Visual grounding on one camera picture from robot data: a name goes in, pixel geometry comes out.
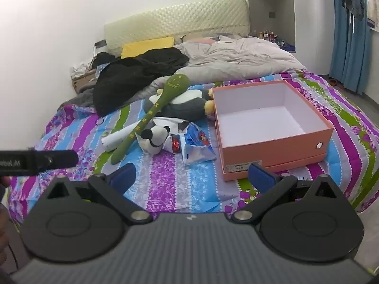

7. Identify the yellow pillow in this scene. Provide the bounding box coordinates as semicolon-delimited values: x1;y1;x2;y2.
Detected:
121;36;175;59

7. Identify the white tube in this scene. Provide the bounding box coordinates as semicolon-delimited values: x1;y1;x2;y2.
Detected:
101;121;140;151

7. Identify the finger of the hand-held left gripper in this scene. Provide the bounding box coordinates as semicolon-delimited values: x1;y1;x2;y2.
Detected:
28;148;79;173

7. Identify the grey cloth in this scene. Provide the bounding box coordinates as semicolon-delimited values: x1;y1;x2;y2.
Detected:
58;80;98;110

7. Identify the blue printed snack bag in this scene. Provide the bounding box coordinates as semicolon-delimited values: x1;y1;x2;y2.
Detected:
178;122;218;166

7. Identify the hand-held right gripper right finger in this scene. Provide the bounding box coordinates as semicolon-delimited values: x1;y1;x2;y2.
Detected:
230;163;341;225

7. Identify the white wardrobe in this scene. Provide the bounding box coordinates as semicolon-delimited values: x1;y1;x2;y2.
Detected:
246;0;335;77

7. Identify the green plush stick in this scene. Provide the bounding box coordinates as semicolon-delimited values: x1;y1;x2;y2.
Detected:
111;73;193;164

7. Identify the black white plush toy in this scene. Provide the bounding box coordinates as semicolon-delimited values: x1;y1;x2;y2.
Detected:
135;125;175;154

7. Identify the orange cardboard box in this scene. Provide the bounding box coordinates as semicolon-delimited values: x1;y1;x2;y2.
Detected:
212;80;335;182

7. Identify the pink pillow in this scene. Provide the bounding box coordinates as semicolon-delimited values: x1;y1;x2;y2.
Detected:
189;37;221;45

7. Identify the grey duvet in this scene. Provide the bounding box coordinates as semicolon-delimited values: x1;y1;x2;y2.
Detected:
151;35;305;95

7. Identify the grey white penguin plush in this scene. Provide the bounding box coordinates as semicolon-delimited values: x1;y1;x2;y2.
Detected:
148;88;215;119

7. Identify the colourful floral striped bedsheet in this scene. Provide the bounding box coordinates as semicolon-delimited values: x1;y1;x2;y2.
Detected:
7;69;379;222

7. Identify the row of cosmetic bottles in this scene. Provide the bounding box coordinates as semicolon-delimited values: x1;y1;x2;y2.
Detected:
257;30;283;46

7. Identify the white cloth pile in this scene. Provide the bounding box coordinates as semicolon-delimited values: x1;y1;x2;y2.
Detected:
70;62;97;77

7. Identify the black garment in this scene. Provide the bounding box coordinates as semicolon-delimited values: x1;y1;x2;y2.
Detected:
93;47;190;117

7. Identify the blue curtain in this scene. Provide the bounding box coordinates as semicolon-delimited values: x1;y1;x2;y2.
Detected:
329;0;376;95

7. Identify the brown cardboard box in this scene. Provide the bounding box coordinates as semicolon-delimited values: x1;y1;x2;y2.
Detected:
72;69;98;93

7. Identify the cream quilted headboard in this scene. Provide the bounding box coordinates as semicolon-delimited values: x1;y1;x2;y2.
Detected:
104;0;251;55

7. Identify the white hanging garment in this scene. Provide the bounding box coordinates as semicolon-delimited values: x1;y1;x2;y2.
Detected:
367;0;379;31

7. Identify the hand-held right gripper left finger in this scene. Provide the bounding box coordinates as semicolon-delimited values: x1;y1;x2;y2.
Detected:
44;163;153;225

